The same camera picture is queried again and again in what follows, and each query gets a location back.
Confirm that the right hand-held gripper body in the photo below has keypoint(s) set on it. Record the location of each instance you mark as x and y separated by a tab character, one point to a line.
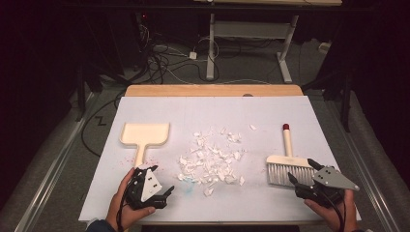
333	180

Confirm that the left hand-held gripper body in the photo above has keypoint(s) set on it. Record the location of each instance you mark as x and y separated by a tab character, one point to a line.
151	185

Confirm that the cream brush with red tip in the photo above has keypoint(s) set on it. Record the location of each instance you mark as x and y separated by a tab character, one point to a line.
283	161

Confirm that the cream plastic dustpan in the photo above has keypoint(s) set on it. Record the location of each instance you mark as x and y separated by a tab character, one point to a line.
145	133

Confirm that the pile of white paper scraps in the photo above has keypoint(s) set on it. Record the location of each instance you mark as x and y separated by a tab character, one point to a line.
209	161

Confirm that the person's right hand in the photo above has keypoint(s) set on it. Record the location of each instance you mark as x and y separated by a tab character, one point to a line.
338	219

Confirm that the person's left hand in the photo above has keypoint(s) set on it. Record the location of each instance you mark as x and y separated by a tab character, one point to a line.
121	214

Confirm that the white board table cover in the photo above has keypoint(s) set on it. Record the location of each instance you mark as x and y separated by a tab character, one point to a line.
209	109

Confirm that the wooden table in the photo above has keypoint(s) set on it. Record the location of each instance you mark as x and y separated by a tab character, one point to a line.
193	91

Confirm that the dark round table grommet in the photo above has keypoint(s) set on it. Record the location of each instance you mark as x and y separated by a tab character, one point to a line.
247	95

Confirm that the white power adapter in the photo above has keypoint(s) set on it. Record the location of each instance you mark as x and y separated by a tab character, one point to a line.
192	55

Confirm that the metal floor rail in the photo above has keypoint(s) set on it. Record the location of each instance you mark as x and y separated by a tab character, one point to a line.
48	180
370	190

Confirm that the white desk with metal frame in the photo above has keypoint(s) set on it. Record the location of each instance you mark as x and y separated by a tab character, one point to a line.
211	48

